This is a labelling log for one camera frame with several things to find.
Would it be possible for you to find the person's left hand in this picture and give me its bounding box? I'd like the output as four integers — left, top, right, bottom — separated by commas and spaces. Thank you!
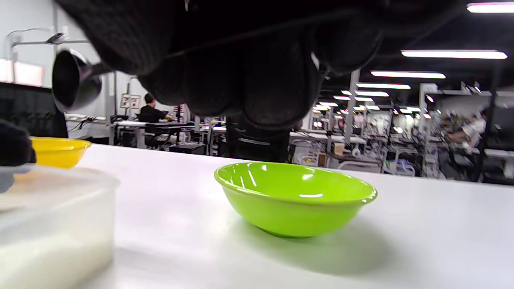
0, 120, 37, 167

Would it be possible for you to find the person's right hand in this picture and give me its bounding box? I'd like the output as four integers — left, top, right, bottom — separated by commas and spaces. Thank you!
54, 0, 468, 129

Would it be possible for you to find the yellow plastic bowl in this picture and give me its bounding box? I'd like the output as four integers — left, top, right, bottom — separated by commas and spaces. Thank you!
30, 136, 92, 169

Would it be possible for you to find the clear plastic sugar container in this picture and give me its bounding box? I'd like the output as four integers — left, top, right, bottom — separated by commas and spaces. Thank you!
0, 165, 120, 289

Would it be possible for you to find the black long-handled spoon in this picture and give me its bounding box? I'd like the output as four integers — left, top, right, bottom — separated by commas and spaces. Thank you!
51, 49, 113, 113

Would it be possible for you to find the white sugar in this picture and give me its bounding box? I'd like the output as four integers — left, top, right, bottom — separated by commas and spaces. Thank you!
0, 231, 113, 289

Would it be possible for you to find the green plastic bowl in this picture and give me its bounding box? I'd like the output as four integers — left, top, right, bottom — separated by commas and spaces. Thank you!
214, 161, 378, 238

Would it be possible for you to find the black mesh office chair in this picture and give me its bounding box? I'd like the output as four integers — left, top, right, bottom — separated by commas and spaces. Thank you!
225, 116, 290, 163

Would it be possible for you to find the row of ceiling light strips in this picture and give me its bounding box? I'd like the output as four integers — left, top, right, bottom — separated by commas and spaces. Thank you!
313, 2, 514, 121

